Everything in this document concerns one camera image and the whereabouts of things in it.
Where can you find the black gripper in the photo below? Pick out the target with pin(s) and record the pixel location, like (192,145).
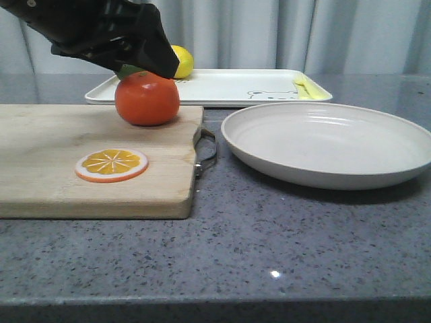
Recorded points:
(118,35)

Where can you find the orange tangerine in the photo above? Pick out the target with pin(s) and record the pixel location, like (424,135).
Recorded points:
(146,99)

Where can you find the white round plate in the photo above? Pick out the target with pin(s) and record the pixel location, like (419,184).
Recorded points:
(330,146)

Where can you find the white bear print tray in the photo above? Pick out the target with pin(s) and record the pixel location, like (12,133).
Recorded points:
(237,88)

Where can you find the yellow lemon right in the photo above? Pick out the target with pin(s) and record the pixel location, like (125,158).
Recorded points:
(186,62)

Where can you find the orange slice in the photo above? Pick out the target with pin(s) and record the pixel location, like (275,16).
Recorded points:
(111,165)

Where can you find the wooden cutting board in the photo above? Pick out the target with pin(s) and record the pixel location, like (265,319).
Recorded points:
(41,144)

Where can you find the yellow plastic spoon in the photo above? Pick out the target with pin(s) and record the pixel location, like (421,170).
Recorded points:
(303,93)

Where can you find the yellow plastic fork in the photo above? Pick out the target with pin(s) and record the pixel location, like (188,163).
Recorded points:
(307,89)

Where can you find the grey curtain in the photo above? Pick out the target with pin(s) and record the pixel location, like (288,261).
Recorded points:
(316,37)

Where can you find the metal cutting board handle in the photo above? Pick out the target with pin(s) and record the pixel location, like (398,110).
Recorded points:
(207,154)

